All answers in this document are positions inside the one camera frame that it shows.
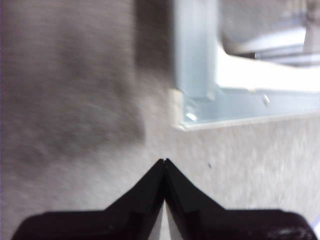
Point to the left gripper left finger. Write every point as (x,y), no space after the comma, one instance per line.
(100,225)

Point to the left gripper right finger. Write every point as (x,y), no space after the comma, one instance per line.
(225,225)

